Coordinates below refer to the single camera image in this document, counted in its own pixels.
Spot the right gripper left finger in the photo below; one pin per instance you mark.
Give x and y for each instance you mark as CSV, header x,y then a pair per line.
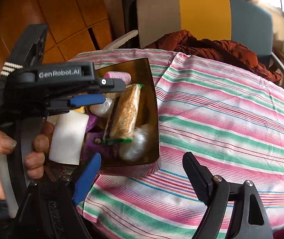
x,y
49,207

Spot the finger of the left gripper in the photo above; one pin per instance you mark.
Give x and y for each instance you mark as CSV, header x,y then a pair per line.
x,y
108,85
76,102

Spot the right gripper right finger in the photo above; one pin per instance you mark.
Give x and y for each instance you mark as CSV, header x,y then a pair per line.
x,y
248,219

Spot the pink hair roller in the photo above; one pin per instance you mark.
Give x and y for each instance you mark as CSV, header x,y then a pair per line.
x,y
124,76

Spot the white foam block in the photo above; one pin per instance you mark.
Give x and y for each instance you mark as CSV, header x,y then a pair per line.
x,y
67,139

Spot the purple snack packet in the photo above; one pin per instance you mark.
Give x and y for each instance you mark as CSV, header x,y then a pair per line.
x,y
94,144

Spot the brown cracker pack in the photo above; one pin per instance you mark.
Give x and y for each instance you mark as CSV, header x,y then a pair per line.
x,y
121,122

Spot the gold metal tin box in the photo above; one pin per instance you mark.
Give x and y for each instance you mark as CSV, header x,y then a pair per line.
x,y
140,72

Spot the white plastic bag ball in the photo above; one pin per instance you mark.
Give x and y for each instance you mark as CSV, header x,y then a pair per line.
x,y
138,148

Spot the striped pink green tablecloth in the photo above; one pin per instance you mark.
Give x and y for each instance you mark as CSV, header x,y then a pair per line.
x,y
230,119

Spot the black rolled mat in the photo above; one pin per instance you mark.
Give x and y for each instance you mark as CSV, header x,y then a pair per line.
x,y
129,9

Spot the rust red jacket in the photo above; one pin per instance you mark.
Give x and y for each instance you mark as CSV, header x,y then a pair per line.
x,y
225,51

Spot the grey yellow blue armchair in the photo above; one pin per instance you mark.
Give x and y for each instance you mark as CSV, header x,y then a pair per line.
x,y
236,20

